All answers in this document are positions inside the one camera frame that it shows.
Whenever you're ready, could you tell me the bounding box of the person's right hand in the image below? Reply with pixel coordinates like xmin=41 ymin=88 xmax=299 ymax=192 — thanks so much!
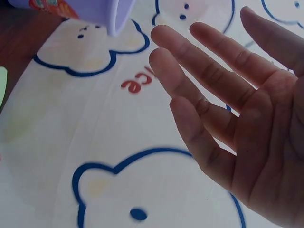
xmin=149 ymin=6 xmax=304 ymax=228

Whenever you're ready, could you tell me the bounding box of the lavender plastic cup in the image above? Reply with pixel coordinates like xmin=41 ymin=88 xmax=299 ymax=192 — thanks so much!
xmin=67 ymin=0 xmax=137 ymax=38

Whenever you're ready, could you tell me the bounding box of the light green flat object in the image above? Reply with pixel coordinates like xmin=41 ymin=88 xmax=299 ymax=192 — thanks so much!
xmin=0 ymin=66 xmax=8 ymax=108

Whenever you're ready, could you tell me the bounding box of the orange printed packet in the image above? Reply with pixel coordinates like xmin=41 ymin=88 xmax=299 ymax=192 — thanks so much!
xmin=28 ymin=0 xmax=80 ymax=20

